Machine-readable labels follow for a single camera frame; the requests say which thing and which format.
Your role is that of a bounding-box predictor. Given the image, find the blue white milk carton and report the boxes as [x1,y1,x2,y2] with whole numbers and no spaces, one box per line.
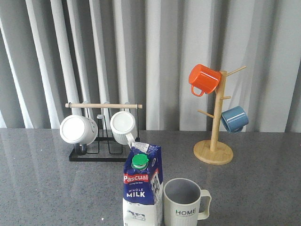
[123,142,163,226]

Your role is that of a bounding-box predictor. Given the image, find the cream HOME mug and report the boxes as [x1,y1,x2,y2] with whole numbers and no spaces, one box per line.
[163,178,212,226]

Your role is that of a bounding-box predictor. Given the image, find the white ribbed mug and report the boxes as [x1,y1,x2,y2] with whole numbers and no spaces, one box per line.
[110,111,137,148]

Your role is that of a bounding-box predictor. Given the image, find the orange mug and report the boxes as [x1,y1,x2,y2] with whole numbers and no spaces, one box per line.
[189,64,222,97]

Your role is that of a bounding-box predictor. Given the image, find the white smooth mug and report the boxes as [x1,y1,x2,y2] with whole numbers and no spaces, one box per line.
[59,115,98,155]

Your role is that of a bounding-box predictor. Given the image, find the wooden mug tree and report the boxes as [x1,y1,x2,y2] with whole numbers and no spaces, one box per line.
[193,66,246,165]

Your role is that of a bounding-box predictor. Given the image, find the blue mug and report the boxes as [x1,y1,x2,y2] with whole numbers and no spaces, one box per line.
[221,106,249,133]

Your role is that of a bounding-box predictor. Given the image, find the grey white curtain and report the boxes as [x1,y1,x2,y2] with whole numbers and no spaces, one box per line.
[0,0,301,132]

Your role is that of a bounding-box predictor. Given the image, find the black wire mug rack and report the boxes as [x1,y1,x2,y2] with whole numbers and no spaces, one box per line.
[65,102,143,162]

